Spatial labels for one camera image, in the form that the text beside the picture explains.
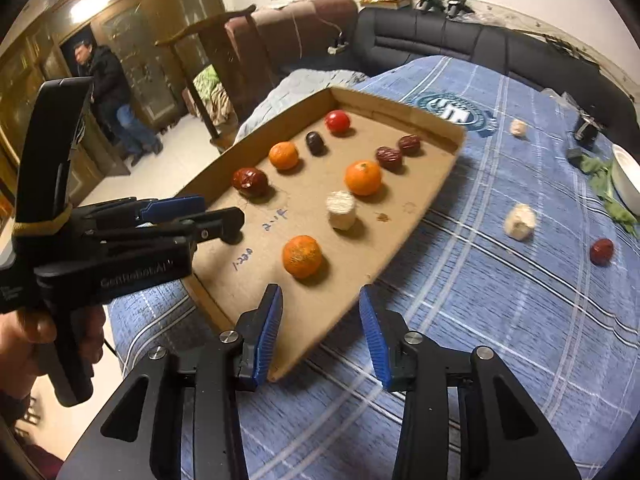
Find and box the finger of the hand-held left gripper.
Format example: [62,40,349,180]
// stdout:
[97,195,207,226]
[100,207,246,248]

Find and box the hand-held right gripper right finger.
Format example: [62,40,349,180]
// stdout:
[359,285,581,480]

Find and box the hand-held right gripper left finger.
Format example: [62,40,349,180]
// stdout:
[57,284,283,480]

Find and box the large wrinkled red jujube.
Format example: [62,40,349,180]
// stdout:
[231,166,269,197]

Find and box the shallow cardboard box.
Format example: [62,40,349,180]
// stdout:
[172,86,468,381]

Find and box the orange mandarin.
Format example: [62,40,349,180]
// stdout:
[268,141,300,171]
[281,235,324,280]
[344,160,383,197]

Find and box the white yam chunk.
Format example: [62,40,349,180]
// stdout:
[503,203,537,241]
[326,190,357,231]

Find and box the person's left hand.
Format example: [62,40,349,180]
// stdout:
[0,304,108,401]

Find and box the blue plaid tablecloth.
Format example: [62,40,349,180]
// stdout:
[107,55,640,480]

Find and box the green patterned cloth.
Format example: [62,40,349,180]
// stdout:
[192,67,238,126]

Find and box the wooden wardrobe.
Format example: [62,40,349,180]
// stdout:
[0,0,226,201]

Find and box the red cherry tomato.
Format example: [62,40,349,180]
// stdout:
[324,110,352,135]

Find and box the wooden chair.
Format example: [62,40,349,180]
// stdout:
[155,5,281,141]

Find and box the brown leather sofa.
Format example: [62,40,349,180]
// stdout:
[224,0,360,111]

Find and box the green leafy vegetable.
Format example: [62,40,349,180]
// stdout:
[580,152,640,236]

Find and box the small black box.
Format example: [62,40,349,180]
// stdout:
[572,112,599,142]

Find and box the black leather sofa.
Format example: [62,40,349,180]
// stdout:
[280,7,631,136]

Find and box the white bowl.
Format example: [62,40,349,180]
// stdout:
[611,143,640,211]

